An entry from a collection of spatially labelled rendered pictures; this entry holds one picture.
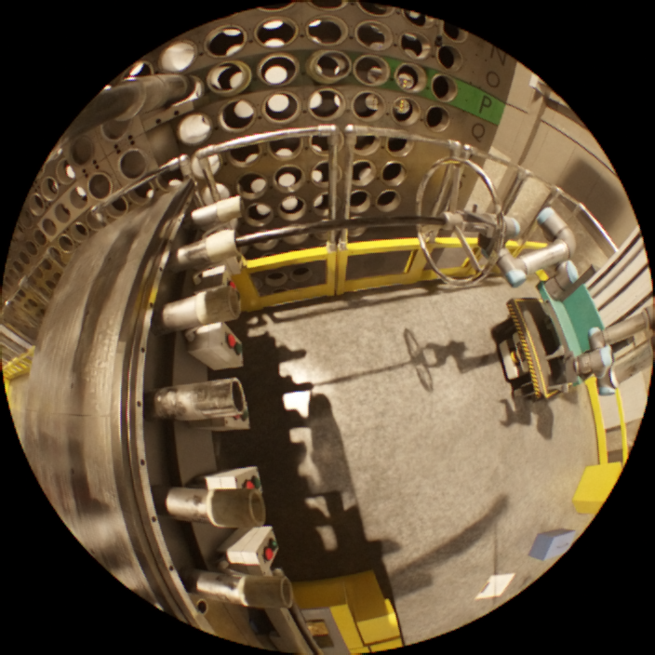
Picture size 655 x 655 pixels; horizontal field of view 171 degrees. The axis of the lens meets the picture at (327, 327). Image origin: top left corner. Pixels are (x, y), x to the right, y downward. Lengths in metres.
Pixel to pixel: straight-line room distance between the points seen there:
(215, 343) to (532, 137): 8.59
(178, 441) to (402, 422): 1.06
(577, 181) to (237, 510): 7.91
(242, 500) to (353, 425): 0.93
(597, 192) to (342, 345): 7.37
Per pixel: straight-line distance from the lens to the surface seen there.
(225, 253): 0.52
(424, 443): 1.30
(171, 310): 0.45
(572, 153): 7.96
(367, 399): 1.21
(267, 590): 0.41
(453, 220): 0.66
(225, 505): 0.34
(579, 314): 1.60
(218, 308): 0.39
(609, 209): 7.40
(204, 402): 0.34
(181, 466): 0.47
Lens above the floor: 1.18
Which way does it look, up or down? 63 degrees down
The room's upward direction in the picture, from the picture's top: 1 degrees clockwise
